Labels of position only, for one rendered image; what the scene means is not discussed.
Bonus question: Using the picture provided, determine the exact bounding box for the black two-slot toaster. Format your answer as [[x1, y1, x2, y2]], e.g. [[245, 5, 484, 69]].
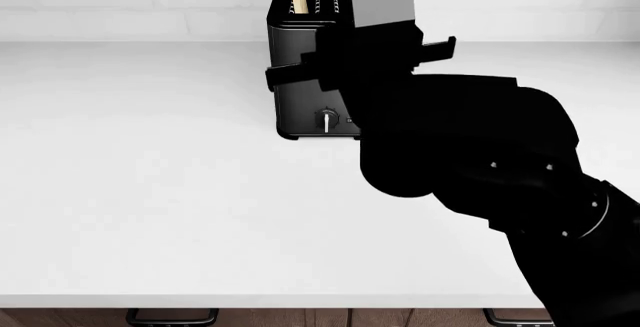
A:
[[265, 0, 362, 141]]

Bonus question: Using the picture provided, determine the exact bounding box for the black drawer handle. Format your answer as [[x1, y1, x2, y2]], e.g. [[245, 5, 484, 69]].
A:
[[125, 307, 220, 327], [483, 307, 555, 327]]

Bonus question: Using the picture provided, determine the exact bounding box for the black toaster dial knob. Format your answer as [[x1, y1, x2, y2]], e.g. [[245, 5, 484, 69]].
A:
[[314, 106, 342, 135]]

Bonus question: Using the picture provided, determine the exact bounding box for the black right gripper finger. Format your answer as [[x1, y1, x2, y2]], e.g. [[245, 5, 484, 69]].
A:
[[422, 35, 458, 64], [264, 63, 322, 93]]

